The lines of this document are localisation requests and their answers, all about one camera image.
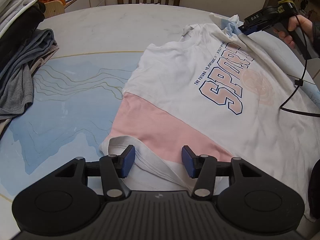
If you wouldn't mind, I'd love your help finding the grey folded garment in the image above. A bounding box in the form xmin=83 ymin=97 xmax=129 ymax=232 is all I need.
xmin=1 ymin=29 xmax=57 ymax=120

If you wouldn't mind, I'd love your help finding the stack of folded clothes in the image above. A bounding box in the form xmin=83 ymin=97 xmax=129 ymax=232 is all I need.
xmin=0 ymin=0 xmax=46 ymax=66

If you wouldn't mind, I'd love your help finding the person's right hand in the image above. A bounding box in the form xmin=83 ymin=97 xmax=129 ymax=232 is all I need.
xmin=273 ymin=15 xmax=315 ymax=49

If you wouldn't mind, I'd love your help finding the white pink printed t-shirt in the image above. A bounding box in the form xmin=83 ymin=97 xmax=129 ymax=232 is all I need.
xmin=98 ymin=12 xmax=320 ymax=222

